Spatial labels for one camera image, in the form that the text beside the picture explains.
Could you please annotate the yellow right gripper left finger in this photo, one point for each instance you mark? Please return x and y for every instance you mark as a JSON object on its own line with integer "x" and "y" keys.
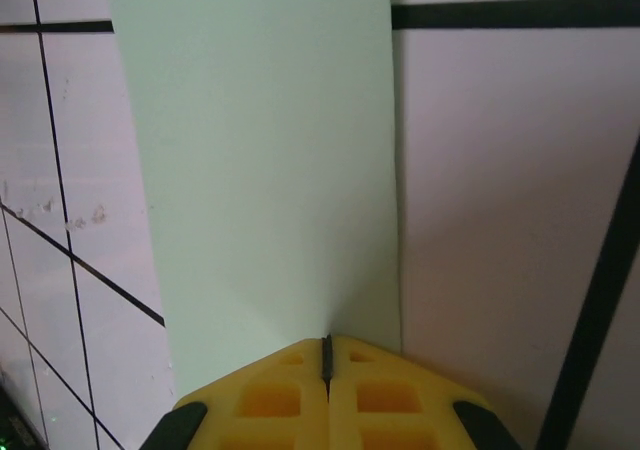
{"x": 265, "y": 405}

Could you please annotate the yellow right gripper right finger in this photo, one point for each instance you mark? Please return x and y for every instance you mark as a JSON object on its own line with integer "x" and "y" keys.
{"x": 390, "y": 405}

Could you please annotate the light green cloth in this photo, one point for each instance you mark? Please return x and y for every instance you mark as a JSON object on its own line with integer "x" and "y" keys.
{"x": 260, "y": 170}

